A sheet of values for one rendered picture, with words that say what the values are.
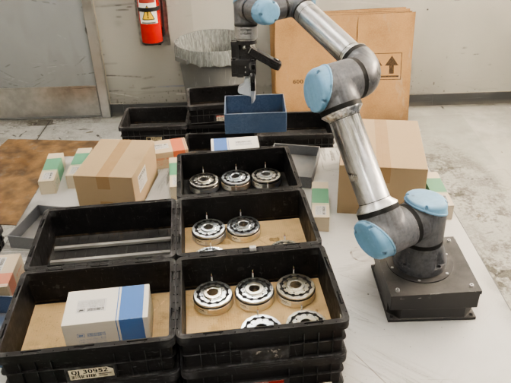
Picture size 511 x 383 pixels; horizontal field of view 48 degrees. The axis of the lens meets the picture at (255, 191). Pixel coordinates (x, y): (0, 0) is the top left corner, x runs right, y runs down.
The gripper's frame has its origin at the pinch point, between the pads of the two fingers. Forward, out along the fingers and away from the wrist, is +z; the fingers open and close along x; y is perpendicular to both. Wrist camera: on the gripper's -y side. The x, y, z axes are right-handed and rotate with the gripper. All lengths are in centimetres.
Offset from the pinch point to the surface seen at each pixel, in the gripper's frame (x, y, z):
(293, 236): 36, -12, 34
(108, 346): 90, 31, 32
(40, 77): -249, 172, 44
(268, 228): 31.2, -4.0, 33.5
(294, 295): 66, -11, 35
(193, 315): 69, 15, 39
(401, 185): 7, -51, 30
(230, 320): 71, 6, 39
